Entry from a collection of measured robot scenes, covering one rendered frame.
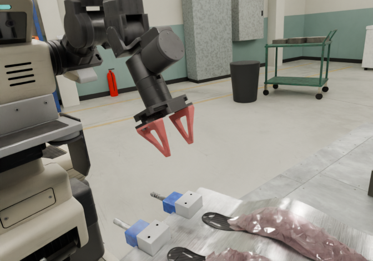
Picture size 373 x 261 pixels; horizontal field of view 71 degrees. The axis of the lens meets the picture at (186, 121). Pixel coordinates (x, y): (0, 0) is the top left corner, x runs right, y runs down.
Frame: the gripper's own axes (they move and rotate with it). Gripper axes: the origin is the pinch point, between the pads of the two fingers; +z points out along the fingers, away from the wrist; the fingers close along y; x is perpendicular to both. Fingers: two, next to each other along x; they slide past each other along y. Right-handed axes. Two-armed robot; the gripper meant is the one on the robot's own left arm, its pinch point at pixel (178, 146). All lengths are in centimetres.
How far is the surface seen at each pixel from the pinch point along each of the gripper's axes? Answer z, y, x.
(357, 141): 27, 66, -11
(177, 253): 16.3, -10.6, -0.3
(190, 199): 11.4, -0.7, 2.8
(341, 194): 28.5, 30.3, -13.1
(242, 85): -13, 326, 185
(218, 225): 17.3, -0.6, -2.0
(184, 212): 12.9, -3.2, 3.4
